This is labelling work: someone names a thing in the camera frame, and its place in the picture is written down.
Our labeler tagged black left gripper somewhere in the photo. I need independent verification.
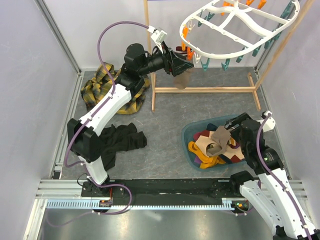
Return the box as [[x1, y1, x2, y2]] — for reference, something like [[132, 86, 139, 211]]
[[138, 42, 194, 78]]

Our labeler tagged beige maroon white-striped sock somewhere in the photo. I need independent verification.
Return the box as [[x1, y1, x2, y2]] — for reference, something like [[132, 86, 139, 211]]
[[206, 126, 231, 157], [173, 68, 194, 90]]

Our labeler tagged maroon beige striped sock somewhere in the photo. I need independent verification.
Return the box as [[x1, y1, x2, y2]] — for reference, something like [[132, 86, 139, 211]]
[[195, 135, 214, 156], [193, 130, 210, 141], [219, 138, 245, 165]]

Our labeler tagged navy blue sock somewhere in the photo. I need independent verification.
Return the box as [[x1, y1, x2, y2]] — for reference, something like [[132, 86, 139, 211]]
[[206, 123, 218, 132]]

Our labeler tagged mustard yellow sock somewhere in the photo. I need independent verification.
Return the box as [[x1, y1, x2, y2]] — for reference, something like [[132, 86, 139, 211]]
[[188, 141, 208, 163], [199, 155, 226, 169]]

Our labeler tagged white oval clip hanger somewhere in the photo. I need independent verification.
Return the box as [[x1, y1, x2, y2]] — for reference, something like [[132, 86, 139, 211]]
[[179, 0, 301, 70]]

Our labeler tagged maroon purple striped sock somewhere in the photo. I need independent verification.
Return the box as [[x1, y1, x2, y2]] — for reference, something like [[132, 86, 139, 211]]
[[194, 156, 202, 165]]

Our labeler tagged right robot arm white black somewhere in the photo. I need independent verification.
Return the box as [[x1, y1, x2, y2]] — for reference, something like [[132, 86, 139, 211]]
[[224, 111, 320, 240]]

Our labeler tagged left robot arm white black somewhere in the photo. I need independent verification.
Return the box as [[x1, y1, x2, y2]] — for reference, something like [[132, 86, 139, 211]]
[[67, 43, 194, 197]]

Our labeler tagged wooden clothes rack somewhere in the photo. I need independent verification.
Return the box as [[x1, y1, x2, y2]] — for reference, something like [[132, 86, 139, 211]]
[[142, 0, 316, 112]]

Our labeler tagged teal plastic tub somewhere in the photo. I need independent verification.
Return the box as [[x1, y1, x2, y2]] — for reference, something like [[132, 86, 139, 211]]
[[180, 114, 238, 172]]

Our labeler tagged yellow plaid shirt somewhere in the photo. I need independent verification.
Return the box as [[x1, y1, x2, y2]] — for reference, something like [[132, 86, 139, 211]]
[[80, 65, 151, 115]]

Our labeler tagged black garment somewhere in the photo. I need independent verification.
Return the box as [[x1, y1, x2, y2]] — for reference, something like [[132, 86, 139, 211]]
[[99, 122, 148, 171]]

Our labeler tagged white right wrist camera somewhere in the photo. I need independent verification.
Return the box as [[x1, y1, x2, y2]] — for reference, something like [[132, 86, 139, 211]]
[[259, 110, 276, 133]]

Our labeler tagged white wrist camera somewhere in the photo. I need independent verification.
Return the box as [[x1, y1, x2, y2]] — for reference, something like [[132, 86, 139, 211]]
[[147, 25, 168, 54], [259, 110, 276, 133]]

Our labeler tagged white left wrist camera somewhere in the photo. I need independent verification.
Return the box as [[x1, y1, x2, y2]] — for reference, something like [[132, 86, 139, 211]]
[[147, 25, 168, 54]]

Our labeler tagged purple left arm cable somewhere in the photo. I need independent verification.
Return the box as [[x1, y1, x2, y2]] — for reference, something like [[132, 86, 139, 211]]
[[63, 21, 151, 187]]

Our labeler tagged white slotted cable duct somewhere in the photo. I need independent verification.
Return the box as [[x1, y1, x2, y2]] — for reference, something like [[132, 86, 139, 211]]
[[46, 199, 235, 211]]

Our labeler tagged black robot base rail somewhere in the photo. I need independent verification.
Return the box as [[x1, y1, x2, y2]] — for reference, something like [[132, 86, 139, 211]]
[[81, 178, 243, 205]]

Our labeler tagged aluminium corner post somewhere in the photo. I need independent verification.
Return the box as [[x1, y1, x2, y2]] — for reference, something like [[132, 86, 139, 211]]
[[33, 0, 83, 76]]

